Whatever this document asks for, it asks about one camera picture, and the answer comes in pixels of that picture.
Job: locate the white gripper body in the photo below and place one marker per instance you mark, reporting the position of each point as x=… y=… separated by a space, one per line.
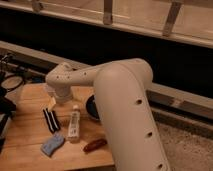
x=63 y=94

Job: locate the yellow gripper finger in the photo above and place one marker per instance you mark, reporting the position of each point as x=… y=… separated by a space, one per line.
x=51 y=104

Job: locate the white bottle with label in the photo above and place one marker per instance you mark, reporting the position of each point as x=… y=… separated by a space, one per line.
x=73 y=134

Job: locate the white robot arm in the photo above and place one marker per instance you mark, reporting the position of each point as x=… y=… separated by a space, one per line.
x=121 y=101

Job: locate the black white striped cloth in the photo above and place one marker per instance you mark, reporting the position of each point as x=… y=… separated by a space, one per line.
x=51 y=120

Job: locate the dark blue bowl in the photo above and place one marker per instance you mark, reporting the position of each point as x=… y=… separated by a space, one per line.
x=91 y=108

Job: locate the wooden board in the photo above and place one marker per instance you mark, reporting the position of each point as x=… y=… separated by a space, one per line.
x=28 y=131

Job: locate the black equipment at left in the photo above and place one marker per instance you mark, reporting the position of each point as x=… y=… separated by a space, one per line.
x=6 y=108

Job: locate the red brown sausage toy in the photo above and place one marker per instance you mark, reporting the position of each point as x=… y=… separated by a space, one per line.
x=94 y=145

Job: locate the round black ring object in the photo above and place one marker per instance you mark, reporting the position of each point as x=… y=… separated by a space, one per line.
x=12 y=82

